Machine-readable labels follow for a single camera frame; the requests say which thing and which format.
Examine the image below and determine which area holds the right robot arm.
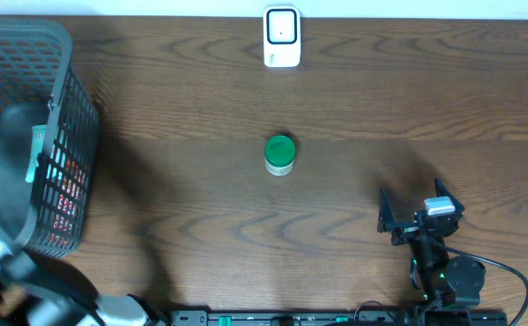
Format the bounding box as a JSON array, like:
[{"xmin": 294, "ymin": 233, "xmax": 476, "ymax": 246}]
[{"xmin": 377, "ymin": 178, "xmax": 485, "ymax": 325}]

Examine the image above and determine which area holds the teal white wipes packet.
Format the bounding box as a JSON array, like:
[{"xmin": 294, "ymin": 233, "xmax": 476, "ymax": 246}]
[{"xmin": 25, "ymin": 125, "xmax": 47, "ymax": 184}]

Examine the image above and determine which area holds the green lid jar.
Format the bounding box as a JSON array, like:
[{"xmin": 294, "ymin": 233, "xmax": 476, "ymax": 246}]
[{"xmin": 264, "ymin": 135, "xmax": 296, "ymax": 177}]

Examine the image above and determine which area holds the grey plastic mesh basket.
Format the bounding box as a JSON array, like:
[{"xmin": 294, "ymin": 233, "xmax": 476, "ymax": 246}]
[{"xmin": 0, "ymin": 18, "xmax": 99, "ymax": 258}]

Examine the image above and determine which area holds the red patterned packet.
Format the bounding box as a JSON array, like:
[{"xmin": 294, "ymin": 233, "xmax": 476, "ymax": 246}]
[{"xmin": 51, "ymin": 155, "xmax": 90, "ymax": 235}]

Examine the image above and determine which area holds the white barcode scanner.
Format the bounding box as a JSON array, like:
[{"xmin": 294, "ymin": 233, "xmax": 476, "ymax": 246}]
[{"xmin": 263, "ymin": 5, "xmax": 302, "ymax": 68}]

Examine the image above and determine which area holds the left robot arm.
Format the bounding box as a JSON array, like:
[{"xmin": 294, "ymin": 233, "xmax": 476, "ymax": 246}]
[{"xmin": 0, "ymin": 226, "xmax": 171, "ymax": 325}]

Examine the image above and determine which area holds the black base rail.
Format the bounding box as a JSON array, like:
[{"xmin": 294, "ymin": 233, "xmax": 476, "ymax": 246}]
[{"xmin": 168, "ymin": 307, "xmax": 508, "ymax": 326}]

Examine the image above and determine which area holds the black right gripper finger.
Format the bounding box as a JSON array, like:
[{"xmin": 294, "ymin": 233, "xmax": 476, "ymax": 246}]
[
  {"xmin": 377, "ymin": 188, "xmax": 396, "ymax": 233},
  {"xmin": 434, "ymin": 177, "xmax": 465, "ymax": 216}
]

